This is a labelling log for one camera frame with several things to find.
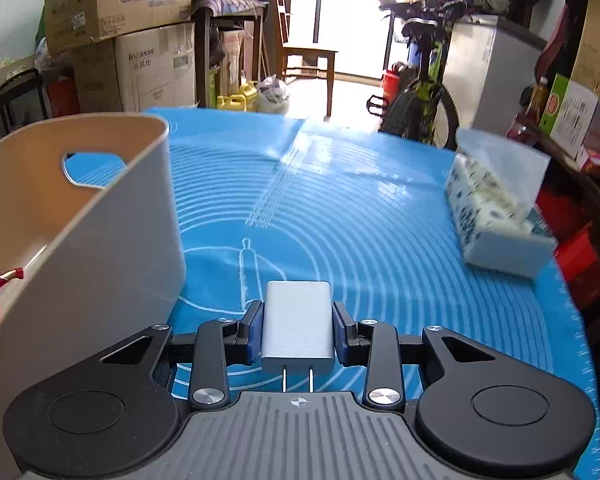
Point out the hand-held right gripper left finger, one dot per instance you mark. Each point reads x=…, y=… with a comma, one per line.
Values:
x=253, y=332

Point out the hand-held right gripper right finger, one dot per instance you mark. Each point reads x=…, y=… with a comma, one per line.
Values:
x=341, y=334

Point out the small white plug charger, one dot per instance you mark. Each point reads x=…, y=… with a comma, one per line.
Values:
x=296, y=325

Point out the beige plastic storage bin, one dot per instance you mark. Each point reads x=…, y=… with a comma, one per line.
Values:
x=110, y=240

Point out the blue silicone baking mat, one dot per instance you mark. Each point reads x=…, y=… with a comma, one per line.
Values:
x=380, y=220

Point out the patterned tissue pack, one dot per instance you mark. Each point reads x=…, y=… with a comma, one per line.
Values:
x=485, y=215

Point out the yellow plastic jug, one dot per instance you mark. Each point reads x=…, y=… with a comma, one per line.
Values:
x=244, y=97
x=224, y=103

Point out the grey plastic bag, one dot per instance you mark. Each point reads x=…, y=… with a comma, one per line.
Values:
x=272, y=95

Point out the green black bicycle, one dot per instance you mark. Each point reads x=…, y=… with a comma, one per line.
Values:
x=420, y=105

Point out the red plastic crate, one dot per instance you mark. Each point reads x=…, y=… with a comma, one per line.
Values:
x=580, y=250

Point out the white cardboard box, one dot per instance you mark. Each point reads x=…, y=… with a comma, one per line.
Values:
x=155, y=70

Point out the wooden chair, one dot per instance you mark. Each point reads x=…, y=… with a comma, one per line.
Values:
x=305, y=55

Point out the plain brown cardboard box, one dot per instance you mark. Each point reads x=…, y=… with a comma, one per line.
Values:
x=97, y=80

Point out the orange drink bottle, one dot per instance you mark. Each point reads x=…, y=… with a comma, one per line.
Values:
x=537, y=100

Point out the white chest freezer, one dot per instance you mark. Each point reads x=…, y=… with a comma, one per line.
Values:
x=490, y=65

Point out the green and white carton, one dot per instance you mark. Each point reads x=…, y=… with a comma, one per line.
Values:
x=567, y=115

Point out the black metal chair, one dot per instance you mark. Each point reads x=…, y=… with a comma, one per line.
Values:
x=20, y=87

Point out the brown printed cardboard box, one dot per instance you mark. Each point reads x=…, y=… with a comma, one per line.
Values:
x=115, y=5

